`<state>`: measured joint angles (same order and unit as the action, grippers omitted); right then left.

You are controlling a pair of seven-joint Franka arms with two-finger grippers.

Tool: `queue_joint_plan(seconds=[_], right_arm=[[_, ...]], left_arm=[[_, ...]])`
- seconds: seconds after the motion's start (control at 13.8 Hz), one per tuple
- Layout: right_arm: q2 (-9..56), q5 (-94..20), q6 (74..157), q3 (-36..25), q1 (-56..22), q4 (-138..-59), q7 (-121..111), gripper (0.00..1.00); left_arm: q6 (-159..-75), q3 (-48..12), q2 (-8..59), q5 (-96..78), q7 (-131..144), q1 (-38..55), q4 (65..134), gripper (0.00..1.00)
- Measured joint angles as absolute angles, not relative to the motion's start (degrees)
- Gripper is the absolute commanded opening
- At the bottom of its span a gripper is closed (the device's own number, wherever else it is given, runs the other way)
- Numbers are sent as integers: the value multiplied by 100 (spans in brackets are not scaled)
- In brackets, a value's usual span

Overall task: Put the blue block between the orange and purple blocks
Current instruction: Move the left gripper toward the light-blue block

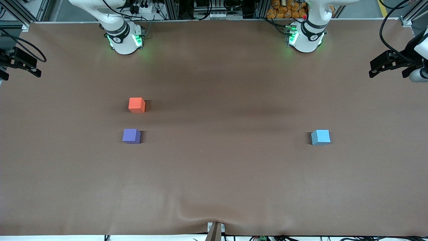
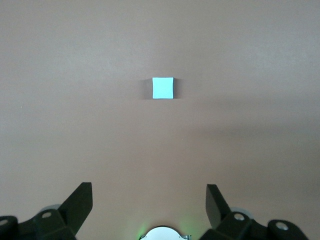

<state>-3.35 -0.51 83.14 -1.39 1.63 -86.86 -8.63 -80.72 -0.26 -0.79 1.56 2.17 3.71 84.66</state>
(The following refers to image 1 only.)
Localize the light blue foam block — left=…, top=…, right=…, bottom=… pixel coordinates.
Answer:
left=311, top=130, right=331, bottom=146

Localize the orange foam block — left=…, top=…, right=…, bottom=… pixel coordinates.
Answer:
left=128, top=97, right=146, bottom=113

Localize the purple foam block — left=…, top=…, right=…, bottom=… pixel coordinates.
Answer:
left=122, top=129, right=141, bottom=144

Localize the pile of orange packets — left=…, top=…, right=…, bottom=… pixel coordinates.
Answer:
left=266, top=0, right=309, bottom=19

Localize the white power strip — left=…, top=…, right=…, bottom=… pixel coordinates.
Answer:
left=134, top=3, right=158, bottom=14

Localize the brown table cloth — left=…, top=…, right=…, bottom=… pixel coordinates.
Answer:
left=0, top=17, right=428, bottom=237

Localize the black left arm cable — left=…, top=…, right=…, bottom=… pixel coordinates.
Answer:
left=379, top=0, right=412, bottom=61

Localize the aluminium frame post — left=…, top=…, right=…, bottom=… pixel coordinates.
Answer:
left=0, top=0, right=31, bottom=31
left=400, top=0, right=428, bottom=28

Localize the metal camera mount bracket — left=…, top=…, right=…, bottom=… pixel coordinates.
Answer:
left=207, top=222, right=225, bottom=241

